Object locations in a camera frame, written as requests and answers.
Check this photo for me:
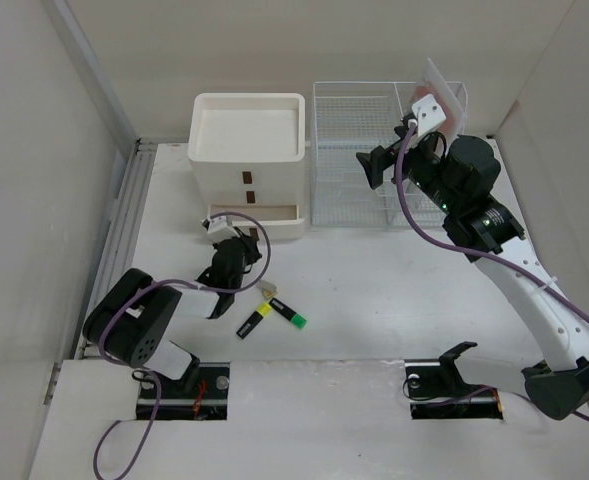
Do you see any red booklet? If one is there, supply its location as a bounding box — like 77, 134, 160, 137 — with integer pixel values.
410, 58, 467, 144

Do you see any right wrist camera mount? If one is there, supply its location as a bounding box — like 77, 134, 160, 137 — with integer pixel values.
411, 94, 447, 138

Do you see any yellow cap black highlighter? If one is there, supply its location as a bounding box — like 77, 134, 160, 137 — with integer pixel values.
236, 302, 272, 339

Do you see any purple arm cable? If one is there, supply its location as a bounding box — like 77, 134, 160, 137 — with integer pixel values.
93, 212, 274, 480
391, 122, 589, 429

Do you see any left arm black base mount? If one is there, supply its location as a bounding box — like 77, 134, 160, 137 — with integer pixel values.
132, 343, 230, 421

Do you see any green cap black highlighter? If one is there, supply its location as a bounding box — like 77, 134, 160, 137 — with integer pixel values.
268, 298, 307, 330

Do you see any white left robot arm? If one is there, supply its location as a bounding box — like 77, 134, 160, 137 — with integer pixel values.
82, 231, 262, 397

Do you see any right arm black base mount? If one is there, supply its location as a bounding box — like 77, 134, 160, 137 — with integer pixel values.
401, 341, 503, 420

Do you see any white three-drawer storage box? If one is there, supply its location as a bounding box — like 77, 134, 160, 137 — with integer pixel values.
188, 93, 306, 240

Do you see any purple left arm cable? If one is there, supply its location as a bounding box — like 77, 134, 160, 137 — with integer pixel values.
93, 212, 274, 480

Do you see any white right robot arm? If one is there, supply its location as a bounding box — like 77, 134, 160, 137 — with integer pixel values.
356, 116, 589, 420

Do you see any aluminium frame rail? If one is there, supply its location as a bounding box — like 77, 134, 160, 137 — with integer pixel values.
41, 1, 155, 360

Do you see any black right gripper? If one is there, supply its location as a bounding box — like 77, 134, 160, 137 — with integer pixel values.
355, 125, 460, 215

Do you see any white wire mesh organizer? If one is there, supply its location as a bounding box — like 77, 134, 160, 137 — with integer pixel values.
311, 79, 470, 229

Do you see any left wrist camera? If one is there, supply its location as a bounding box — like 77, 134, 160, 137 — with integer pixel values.
202, 215, 239, 244

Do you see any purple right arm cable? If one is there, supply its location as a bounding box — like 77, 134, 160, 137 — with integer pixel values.
391, 122, 589, 429

